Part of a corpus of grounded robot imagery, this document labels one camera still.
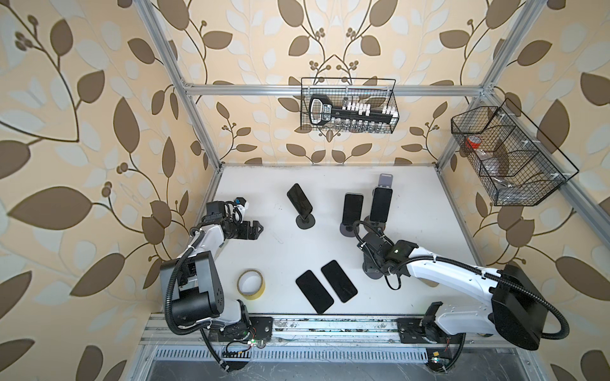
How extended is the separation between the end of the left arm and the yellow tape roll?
0.13 meters

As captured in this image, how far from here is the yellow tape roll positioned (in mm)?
810

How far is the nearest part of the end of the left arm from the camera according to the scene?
2.58 ft
